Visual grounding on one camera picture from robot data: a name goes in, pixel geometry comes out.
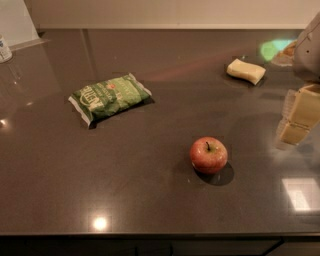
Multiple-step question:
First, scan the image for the white container with label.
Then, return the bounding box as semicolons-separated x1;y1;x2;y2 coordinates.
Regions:
0;34;13;63

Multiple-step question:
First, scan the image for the red apple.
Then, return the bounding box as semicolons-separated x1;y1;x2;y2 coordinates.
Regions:
189;137;228;175

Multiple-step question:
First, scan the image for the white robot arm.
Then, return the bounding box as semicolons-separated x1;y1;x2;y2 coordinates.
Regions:
275;13;320;150

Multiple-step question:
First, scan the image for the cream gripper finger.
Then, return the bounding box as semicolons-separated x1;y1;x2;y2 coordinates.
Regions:
276;84;320;145

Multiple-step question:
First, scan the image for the green jalapeno chip bag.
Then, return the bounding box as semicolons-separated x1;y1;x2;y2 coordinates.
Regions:
68;73;152;126

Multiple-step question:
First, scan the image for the yellow sponge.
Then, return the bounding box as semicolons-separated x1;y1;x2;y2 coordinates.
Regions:
227;59;266;85

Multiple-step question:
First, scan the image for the white angled wall panel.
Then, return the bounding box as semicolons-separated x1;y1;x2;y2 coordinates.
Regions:
0;0;48;51

